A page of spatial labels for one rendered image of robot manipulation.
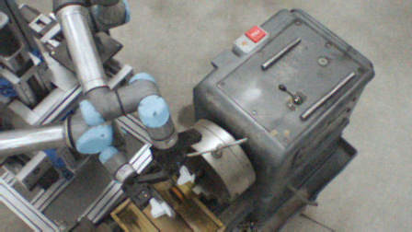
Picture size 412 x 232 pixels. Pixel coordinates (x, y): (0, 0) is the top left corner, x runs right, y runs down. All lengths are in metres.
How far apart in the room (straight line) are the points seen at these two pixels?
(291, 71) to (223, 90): 0.27
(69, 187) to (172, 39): 1.32
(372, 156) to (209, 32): 1.41
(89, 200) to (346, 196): 1.50
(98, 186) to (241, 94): 1.29
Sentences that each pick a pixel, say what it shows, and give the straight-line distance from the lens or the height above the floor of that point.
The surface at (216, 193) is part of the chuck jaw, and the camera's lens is 1.80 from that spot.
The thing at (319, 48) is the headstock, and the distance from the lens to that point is 1.96.
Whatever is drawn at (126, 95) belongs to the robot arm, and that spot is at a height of 1.67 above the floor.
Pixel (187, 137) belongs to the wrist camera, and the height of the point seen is 1.51.
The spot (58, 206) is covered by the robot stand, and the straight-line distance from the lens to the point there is 2.86.
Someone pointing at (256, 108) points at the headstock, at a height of 1.25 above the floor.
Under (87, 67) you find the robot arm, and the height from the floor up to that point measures 1.69.
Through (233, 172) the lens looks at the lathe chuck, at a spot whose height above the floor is 1.19.
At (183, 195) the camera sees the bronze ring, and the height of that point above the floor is 1.10.
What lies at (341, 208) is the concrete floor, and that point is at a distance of 3.03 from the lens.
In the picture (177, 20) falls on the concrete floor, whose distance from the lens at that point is 3.64.
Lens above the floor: 2.80
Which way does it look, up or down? 62 degrees down
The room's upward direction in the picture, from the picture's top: 2 degrees counter-clockwise
